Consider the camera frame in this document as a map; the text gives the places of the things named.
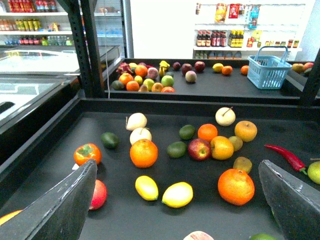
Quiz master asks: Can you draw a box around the pink peach far shelf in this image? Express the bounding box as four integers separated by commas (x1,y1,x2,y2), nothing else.
185,70,197,83

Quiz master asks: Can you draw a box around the yellow-orange apple back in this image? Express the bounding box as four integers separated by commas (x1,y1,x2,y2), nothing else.
234,120,258,143

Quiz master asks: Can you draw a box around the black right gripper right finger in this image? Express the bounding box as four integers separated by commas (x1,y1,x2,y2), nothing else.
258,159,320,240

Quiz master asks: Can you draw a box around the pink dragon fruit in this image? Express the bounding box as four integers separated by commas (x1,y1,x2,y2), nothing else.
116,62,134,75

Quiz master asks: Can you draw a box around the green lime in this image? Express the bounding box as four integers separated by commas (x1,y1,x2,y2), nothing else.
166,141,188,159
179,124,196,140

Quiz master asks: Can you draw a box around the large orange centre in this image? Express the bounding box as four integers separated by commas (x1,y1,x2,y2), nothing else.
129,138,158,169

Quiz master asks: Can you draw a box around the black shelf upright post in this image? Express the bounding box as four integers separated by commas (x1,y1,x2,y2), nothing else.
58,0,105,98

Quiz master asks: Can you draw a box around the yellow-orange apple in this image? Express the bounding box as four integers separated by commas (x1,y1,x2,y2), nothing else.
234,120,258,143
210,136,234,161

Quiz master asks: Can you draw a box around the green fruit bottom edge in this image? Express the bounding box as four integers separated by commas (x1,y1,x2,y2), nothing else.
250,233,277,240

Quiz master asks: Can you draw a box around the large yellow lemon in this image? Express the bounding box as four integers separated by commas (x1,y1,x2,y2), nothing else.
161,182,194,208

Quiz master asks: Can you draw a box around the pink flat peach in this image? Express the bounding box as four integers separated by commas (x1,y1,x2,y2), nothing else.
183,230,214,240

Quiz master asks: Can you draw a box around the glass-top chest freezer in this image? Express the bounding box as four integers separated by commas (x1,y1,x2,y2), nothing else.
0,44,121,156

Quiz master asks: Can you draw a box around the dark green avocado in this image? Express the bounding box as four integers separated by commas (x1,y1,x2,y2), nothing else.
100,132,120,149

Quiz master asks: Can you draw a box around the brown kiwi lower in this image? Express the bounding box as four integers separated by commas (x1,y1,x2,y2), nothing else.
232,156,253,174

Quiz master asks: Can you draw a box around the red chili pepper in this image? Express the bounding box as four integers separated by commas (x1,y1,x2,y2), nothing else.
264,144,308,176

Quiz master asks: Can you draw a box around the far shelf lemon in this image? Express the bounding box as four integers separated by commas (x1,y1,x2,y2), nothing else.
212,63,224,73

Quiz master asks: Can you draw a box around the small orange tangerine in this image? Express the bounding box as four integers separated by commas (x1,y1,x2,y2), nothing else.
197,123,218,143

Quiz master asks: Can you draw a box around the brown kiwi upper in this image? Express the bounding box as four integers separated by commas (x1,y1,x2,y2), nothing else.
228,135,243,152

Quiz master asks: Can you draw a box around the green lime lower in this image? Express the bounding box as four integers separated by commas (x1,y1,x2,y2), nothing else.
166,141,188,159

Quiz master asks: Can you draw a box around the large orange front right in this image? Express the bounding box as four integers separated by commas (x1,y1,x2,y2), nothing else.
217,168,255,206

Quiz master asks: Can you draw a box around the red pomegranate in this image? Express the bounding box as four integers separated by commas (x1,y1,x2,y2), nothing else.
89,179,108,211

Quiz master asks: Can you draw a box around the orange fruit bottom left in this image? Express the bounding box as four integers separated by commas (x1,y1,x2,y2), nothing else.
0,209,22,225

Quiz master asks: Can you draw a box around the orange persimmon green calyx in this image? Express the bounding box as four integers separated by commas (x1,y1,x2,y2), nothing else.
73,143,102,166

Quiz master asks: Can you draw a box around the white pear lower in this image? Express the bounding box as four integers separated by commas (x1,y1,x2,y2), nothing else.
129,127,152,145

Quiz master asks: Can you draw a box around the white pear upper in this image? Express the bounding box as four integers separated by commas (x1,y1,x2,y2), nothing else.
125,112,148,131

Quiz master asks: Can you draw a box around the green apple far shelf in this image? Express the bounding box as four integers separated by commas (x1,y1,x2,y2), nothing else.
161,75,175,87

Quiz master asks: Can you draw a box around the green pear right edge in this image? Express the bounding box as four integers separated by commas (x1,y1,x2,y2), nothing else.
307,159,320,185

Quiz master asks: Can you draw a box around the large orange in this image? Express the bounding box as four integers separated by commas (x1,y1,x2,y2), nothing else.
129,138,158,169
217,168,255,206

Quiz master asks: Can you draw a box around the far shelf tangerine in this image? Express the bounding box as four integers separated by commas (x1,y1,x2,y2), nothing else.
221,65,233,76

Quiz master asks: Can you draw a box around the brown kiwi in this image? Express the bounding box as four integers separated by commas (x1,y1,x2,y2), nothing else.
228,135,243,152
232,156,253,174

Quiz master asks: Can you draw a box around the yellow-orange apple front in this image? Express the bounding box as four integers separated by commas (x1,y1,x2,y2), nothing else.
210,136,234,161

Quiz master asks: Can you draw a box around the green lime upper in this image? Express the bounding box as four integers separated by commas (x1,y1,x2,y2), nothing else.
179,124,196,140

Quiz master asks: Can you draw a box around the small blue shopping basket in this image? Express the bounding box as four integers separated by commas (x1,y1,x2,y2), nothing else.
247,45,292,90

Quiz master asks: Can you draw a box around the far orange by basket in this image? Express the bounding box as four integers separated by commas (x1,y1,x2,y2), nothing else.
240,65,249,76

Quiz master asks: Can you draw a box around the white pear with stem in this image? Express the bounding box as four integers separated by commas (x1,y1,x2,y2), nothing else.
215,107,236,127

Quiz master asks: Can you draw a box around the dark red apple far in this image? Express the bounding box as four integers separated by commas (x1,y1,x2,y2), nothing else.
194,61,206,73

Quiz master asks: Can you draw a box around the small yellow lemon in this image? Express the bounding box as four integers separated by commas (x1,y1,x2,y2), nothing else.
135,175,159,201

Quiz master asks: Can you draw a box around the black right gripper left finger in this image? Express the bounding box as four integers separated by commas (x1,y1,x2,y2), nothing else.
0,160,97,240

